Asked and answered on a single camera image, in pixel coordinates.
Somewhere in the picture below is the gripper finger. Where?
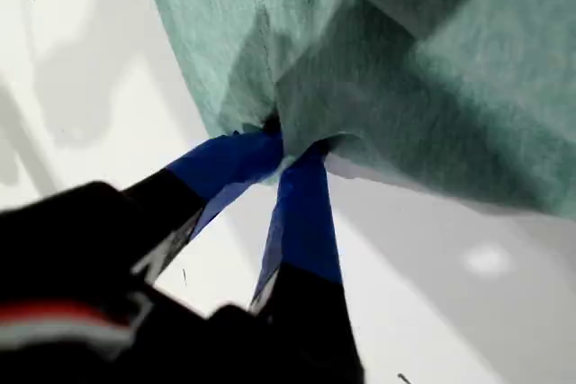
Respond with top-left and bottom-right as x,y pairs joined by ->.
121,116 -> 285,241
248,144 -> 361,344

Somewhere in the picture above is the pale green T-shirt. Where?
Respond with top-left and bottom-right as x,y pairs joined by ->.
132,0 -> 576,223

